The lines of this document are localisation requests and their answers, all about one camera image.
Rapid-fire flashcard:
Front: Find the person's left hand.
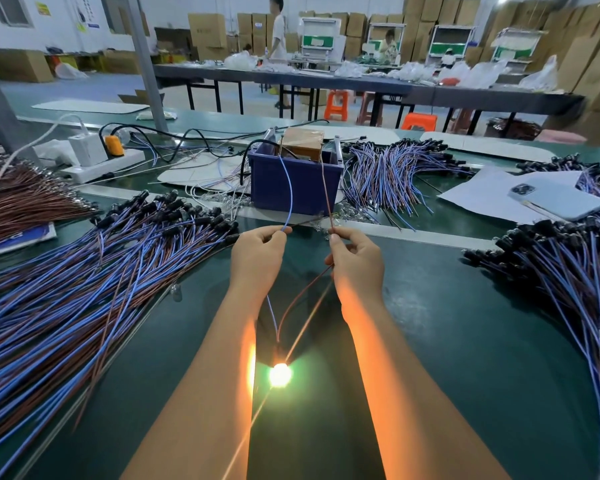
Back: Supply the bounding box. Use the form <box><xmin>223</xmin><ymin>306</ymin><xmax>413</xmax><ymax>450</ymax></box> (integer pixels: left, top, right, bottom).
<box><xmin>228</xmin><ymin>225</ymin><xmax>294</xmax><ymax>299</ymax></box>

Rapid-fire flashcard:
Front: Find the person's right hand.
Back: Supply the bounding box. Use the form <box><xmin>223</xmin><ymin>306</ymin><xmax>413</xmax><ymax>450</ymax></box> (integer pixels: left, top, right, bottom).
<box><xmin>324</xmin><ymin>226</ymin><xmax>386</xmax><ymax>315</ymax></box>

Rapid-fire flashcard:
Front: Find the blue test lead wire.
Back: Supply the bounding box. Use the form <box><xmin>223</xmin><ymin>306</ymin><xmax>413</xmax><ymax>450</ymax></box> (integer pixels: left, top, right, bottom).
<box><xmin>278</xmin><ymin>154</ymin><xmax>295</xmax><ymax>231</ymax></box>

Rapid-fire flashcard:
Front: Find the brown test lead wire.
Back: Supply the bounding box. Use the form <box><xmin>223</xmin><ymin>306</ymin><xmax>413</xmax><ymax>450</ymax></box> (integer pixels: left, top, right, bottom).
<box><xmin>320</xmin><ymin>162</ymin><xmax>335</xmax><ymax>234</ymax></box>

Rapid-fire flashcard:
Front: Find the lit lamp with two wires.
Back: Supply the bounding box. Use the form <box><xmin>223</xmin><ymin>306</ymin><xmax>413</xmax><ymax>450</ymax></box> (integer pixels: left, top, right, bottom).
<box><xmin>264</xmin><ymin>262</ymin><xmax>337</xmax><ymax>391</ymax></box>

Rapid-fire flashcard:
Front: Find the person's right forearm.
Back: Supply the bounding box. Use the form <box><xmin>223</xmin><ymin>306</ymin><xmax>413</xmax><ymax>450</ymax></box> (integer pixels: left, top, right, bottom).
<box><xmin>339</xmin><ymin>296</ymin><xmax>512</xmax><ymax>480</ymax></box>

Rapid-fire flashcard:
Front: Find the person's left forearm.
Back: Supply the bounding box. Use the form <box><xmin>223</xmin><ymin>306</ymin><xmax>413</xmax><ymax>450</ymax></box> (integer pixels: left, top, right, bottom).
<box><xmin>120</xmin><ymin>289</ymin><xmax>267</xmax><ymax>480</ymax></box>

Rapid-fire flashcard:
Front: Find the pile of clear bulbs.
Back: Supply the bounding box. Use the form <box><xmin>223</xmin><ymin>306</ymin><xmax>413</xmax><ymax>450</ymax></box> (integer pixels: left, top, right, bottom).
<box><xmin>195</xmin><ymin>191</ymin><xmax>382</xmax><ymax>226</ymax></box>

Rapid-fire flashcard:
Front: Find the blue plastic bin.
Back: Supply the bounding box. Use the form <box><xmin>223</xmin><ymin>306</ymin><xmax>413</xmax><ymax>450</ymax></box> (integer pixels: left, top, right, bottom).
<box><xmin>248</xmin><ymin>144</ymin><xmax>345</xmax><ymax>217</ymax></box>

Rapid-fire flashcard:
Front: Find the brown cardboard box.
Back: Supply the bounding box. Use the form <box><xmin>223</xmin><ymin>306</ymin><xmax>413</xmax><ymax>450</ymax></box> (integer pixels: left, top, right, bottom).
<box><xmin>279</xmin><ymin>127</ymin><xmax>326</xmax><ymax>162</ymax></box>

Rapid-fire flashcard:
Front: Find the white foam sheet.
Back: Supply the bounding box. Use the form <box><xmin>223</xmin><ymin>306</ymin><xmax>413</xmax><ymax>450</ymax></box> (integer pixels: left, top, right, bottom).
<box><xmin>157</xmin><ymin>152</ymin><xmax>254</xmax><ymax>192</ymax></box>

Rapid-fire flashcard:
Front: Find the pink plastic stool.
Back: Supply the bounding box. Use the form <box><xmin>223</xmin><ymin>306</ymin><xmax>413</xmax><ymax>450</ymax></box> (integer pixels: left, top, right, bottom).
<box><xmin>357</xmin><ymin>92</ymin><xmax>384</xmax><ymax>127</ymax></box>

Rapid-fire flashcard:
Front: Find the orange plastic stool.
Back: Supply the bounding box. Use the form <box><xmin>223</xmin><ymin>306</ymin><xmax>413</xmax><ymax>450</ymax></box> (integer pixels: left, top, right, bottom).
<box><xmin>323</xmin><ymin>89</ymin><xmax>350</xmax><ymax>122</ymax></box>
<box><xmin>401</xmin><ymin>113</ymin><xmax>439</xmax><ymax>132</ymax></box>

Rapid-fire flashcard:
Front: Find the white paper sheet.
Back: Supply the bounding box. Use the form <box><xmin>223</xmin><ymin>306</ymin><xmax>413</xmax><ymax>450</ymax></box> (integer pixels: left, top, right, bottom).
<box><xmin>437</xmin><ymin>166</ymin><xmax>584</xmax><ymax>226</ymax></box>

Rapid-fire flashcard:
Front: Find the long dark work table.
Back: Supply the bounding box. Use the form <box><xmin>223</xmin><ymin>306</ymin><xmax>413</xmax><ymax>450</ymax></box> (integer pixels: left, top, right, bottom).
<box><xmin>152</xmin><ymin>63</ymin><xmax>586</xmax><ymax>136</ymax></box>

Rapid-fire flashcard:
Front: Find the white power strip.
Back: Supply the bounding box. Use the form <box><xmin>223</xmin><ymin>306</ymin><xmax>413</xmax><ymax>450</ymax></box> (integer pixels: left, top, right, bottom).
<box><xmin>60</xmin><ymin>147</ymin><xmax>146</xmax><ymax>185</ymax></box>

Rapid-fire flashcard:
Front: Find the white and green rack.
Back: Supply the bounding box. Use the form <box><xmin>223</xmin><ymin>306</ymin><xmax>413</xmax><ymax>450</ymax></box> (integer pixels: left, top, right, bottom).
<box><xmin>299</xmin><ymin>17</ymin><xmax>342</xmax><ymax>63</ymax></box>
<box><xmin>367</xmin><ymin>23</ymin><xmax>406</xmax><ymax>51</ymax></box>
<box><xmin>427</xmin><ymin>25</ymin><xmax>476</xmax><ymax>66</ymax></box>
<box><xmin>489</xmin><ymin>28</ymin><xmax>546</xmax><ymax>71</ymax></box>

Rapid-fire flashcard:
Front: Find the white charger adapter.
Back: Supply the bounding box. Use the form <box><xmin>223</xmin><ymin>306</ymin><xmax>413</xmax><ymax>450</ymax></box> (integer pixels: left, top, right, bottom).
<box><xmin>68</xmin><ymin>133</ymin><xmax>109</xmax><ymax>167</ymax></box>

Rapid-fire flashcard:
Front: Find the grey metal pillar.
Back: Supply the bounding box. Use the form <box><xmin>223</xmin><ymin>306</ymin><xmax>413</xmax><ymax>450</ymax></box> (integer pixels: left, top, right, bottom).
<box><xmin>0</xmin><ymin>54</ymin><xmax>32</xmax><ymax>154</ymax></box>
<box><xmin>124</xmin><ymin>0</ymin><xmax>170</xmax><ymax>134</ymax></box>

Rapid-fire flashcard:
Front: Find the row of clear plastic bags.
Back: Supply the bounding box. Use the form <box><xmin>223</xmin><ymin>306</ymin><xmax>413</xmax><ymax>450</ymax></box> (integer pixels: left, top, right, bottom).
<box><xmin>223</xmin><ymin>50</ymin><xmax>561</xmax><ymax>92</ymax></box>

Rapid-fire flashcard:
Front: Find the light blue smartphone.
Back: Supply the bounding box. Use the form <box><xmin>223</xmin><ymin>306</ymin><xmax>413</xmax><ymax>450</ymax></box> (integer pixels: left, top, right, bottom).
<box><xmin>508</xmin><ymin>178</ymin><xmax>600</xmax><ymax>222</ymax></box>

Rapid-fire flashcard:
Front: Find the blue and white booklet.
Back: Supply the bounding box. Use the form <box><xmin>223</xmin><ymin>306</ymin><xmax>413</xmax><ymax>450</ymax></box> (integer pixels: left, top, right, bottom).
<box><xmin>0</xmin><ymin>222</ymin><xmax>58</xmax><ymax>261</ymax></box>

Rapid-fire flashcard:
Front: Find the white plastic bag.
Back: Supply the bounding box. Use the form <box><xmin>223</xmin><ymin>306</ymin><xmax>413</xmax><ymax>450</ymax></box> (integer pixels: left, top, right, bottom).
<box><xmin>54</xmin><ymin>63</ymin><xmax>88</xmax><ymax>80</ymax></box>

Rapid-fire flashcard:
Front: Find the single cardboard carton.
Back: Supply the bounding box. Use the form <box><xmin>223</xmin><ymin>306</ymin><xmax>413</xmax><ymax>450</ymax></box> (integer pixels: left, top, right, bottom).
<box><xmin>0</xmin><ymin>48</ymin><xmax>54</xmax><ymax>84</ymax></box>

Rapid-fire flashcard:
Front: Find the black cable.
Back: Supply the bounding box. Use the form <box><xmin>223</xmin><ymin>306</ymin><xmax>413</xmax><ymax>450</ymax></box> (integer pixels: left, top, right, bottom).
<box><xmin>99</xmin><ymin>119</ymin><xmax>331</xmax><ymax>186</ymax></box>

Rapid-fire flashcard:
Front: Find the large pile of blue-brown wires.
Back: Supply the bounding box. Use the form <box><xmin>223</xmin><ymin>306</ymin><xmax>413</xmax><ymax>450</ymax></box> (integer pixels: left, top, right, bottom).
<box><xmin>0</xmin><ymin>190</ymin><xmax>242</xmax><ymax>480</ymax></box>

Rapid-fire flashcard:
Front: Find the dark basket of wires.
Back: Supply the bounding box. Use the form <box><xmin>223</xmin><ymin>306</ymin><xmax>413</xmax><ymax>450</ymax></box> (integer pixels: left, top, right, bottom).
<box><xmin>484</xmin><ymin>118</ymin><xmax>542</xmax><ymax>141</ymax></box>

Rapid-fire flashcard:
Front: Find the pile of brown wires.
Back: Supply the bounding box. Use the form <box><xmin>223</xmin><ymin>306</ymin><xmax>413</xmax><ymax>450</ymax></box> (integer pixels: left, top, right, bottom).
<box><xmin>0</xmin><ymin>154</ymin><xmax>99</xmax><ymax>246</ymax></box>

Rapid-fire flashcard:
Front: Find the white cable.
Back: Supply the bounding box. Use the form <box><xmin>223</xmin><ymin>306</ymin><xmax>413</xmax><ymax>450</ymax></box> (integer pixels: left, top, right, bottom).
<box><xmin>0</xmin><ymin>113</ymin><xmax>89</xmax><ymax>208</ymax></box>

